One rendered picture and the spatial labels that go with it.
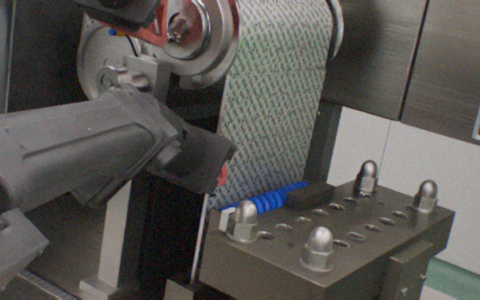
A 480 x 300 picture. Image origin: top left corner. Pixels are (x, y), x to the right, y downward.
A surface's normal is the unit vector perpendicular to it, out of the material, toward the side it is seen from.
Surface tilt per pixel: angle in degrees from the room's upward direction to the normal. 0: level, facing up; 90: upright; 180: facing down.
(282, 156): 91
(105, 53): 90
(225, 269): 90
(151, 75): 90
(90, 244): 0
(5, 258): 36
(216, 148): 61
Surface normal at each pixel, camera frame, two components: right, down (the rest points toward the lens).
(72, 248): 0.17, -0.95
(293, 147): 0.80, 0.30
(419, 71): -0.57, 0.13
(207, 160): -0.41, -0.34
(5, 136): 0.72, -0.68
